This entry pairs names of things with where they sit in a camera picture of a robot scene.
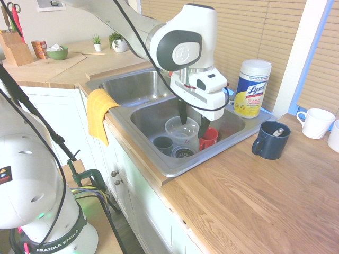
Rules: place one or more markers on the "orange cardboard box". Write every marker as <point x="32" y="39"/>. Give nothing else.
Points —
<point x="38" y="49"/>

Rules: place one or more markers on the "yellow dish cloth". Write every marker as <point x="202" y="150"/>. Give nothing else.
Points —
<point x="98" y="116"/>

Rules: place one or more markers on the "white mug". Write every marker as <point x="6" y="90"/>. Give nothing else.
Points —
<point x="317" y="124"/>
<point x="334" y="139"/>

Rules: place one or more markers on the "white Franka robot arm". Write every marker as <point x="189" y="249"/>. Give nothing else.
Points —
<point x="182" y="31"/>

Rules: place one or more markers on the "small potted plant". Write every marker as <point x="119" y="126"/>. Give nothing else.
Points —
<point x="97" y="43"/>

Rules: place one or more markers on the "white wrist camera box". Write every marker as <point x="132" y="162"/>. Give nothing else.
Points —
<point x="212" y="82"/>

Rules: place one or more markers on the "dark grey cup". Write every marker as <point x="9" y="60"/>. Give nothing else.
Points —
<point x="162" y="145"/>

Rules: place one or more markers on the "white packets in bowl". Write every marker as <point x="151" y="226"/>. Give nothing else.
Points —
<point x="55" y="47"/>

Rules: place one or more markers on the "wooden knife block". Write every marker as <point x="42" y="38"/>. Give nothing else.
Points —
<point x="16" y="53"/>

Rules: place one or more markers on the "metal spoon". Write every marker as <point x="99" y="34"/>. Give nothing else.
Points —
<point x="278" y="131"/>

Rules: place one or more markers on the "red mug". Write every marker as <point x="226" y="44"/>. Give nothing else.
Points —
<point x="208" y="145"/>

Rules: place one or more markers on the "Lysol wipes canister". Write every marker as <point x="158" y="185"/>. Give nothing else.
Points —
<point x="251" y="92"/>

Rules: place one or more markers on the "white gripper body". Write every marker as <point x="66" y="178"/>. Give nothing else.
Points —
<point x="209" y="104"/>

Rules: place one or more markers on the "clear plastic bowl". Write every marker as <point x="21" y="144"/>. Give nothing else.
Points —
<point x="186" y="139"/>

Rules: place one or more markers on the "navy blue mug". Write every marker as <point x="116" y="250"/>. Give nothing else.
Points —
<point x="272" y="148"/>

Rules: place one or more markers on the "green metal clamp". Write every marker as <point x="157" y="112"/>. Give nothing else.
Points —
<point x="92" y="174"/>

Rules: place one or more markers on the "black camera tripod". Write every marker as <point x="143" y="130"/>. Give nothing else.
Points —
<point x="16" y="90"/>

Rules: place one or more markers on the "white paper on wall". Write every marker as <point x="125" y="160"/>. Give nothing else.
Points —
<point x="47" y="5"/>

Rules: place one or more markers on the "bushy plant in white pot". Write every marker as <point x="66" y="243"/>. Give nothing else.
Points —
<point x="118" y="43"/>

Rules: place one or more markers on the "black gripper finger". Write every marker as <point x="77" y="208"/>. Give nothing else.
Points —
<point x="203" y="128"/>
<point x="182" y="113"/>

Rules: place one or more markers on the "green bowl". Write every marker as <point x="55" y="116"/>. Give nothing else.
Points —
<point x="57" y="55"/>

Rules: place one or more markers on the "round cabinet knob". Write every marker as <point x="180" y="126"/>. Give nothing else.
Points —
<point x="118" y="182"/>
<point x="114" y="173"/>

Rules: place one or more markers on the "stainless steel double sink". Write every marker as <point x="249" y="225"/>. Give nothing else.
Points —
<point x="148" y="87"/>

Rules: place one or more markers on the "light wooden cutting board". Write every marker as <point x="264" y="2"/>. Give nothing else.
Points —
<point x="53" y="69"/>

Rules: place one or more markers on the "white kitchen cabinet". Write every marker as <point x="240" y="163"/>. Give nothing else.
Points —
<point x="66" y="119"/>

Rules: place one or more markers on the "wide tan window blind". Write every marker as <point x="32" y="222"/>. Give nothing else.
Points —
<point x="251" y="31"/>

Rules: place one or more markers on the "metal drain strainer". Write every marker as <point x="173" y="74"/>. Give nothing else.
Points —
<point x="182" y="153"/>

